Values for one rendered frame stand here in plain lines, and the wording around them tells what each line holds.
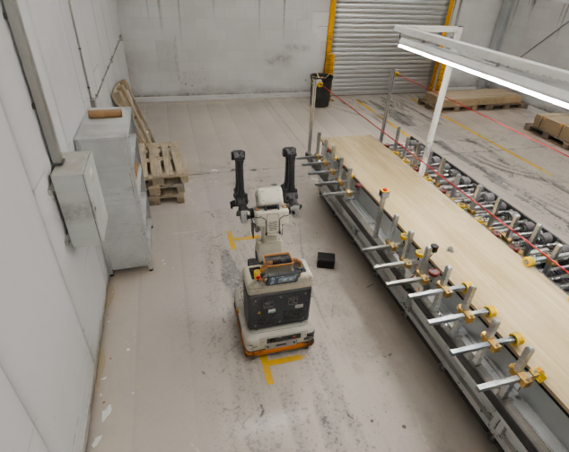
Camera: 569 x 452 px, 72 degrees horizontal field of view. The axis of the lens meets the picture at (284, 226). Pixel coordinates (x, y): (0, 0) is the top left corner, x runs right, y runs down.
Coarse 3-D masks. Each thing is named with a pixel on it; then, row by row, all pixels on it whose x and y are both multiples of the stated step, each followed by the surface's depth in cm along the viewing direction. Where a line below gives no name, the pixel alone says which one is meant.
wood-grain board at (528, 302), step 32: (352, 160) 486; (384, 160) 491; (416, 192) 423; (416, 224) 369; (448, 224) 372; (480, 224) 374; (448, 256) 329; (480, 256) 331; (512, 256) 333; (480, 288) 298; (512, 288) 300; (544, 288) 302; (512, 320) 272; (544, 320) 273; (544, 352) 250; (544, 384) 232
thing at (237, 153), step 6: (234, 150) 315; (240, 150) 315; (234, 156) 310; (240, 156) 310; (240, 162) 310; (240, 168) 312; (240, 174) 314; (240, 180) 316; (240, 186) 318; (240, 192) 321; (234, 198) 328; (246, 198) 324
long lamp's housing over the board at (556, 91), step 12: (420, 48) 327; (432, 48) 315; (444, 48) 311; (456, 60) 288; (468, 60) 278; (480, 60) 276; (480, 72) 267; (492, 72) 258; (504, 72) 250; (516, 72) 248; (516, 84) 240; (528, 84) 233; (540, 84) 226; (552, 84) 223; (552, 96) 219; (564, 96) 213
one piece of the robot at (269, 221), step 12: (288, 204) 327; (252, 216) 319; (264, 216) 314; (276, 216) 317; (288, 216) 320; (264, 228) 319; (276, 228) 321; (264, 240) 331; (276, 240) 334; (264, 252) 339; (276, 252) 342
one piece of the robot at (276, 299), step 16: (256, 272) 300; (304, 272) 319; (256, 288) 306; (272, 288) 311; (288, 288) 315; (304, 288) 322; (256, 304) 316; (272, 304) 322; (288, 304) 325; (304, 304) 331; (256, 320) 326; (272, 320) 332; (288, 320) 337
